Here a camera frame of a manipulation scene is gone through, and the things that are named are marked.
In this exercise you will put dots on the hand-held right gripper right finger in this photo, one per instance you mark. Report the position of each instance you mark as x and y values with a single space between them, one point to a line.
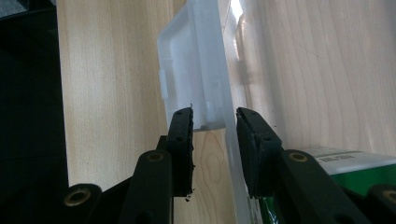
258 155

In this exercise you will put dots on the green and white carton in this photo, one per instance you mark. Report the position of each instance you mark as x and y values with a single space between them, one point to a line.
358 180

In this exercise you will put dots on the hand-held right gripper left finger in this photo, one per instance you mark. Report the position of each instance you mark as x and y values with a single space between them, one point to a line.
181 149

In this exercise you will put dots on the clear plastic storage box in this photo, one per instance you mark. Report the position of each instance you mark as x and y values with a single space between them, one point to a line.
186 62

